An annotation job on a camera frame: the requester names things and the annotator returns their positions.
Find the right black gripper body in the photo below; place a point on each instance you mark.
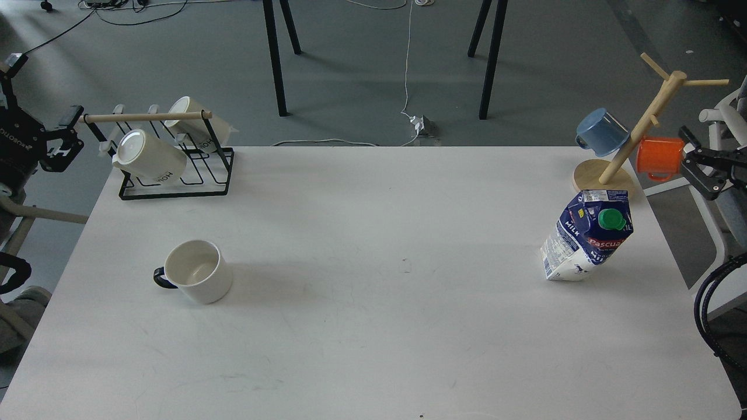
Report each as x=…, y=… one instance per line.
x=731, y=163

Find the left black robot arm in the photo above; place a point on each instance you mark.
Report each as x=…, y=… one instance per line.
x=10, y=68

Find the wooden mug tree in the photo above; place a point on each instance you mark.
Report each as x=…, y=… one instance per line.
x=601, y=174

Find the black table legs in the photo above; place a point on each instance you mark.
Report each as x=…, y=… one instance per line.
x=274, y=51
x=493, y=51

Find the cream mug rear on rack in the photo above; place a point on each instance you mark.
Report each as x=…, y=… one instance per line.
x=200, y=137

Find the black table legs right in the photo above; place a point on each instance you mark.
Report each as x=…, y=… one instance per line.
x=493, y=51

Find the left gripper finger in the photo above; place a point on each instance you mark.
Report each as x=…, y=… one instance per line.
x=58, y=158
x=70, y=118

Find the black table legs left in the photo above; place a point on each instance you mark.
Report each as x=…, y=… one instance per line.
x=274, y=51

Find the orange cup on tree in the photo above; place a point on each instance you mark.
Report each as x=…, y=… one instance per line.
x=659, y=157

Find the black wire cup rack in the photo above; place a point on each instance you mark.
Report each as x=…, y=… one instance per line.
x=206, y=174

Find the white mug black handle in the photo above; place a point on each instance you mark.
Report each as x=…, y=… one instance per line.
x=198, y=269

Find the white power adapter plug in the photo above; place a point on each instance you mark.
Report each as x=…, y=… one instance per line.
x=423, y=127

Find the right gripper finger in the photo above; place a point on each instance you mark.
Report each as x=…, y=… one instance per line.
x=690, y=142
x=708, y=186

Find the white chair right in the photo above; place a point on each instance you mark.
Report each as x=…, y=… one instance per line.
x=726, y=131

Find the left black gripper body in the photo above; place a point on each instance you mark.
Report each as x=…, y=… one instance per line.
x=21, y=149

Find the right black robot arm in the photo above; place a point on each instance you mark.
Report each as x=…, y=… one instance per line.
x=709, y=170

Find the cream mug front on rack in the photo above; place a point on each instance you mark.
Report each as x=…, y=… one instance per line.
x=151, y=159

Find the cream mug on rack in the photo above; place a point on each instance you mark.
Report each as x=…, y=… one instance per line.
x=200, y=137
x=151, y=159

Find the blue white milk carton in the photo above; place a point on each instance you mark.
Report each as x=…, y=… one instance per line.
x=594, y=224

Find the blue cup on tree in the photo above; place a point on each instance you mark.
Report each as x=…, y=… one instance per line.
x=601, y=133

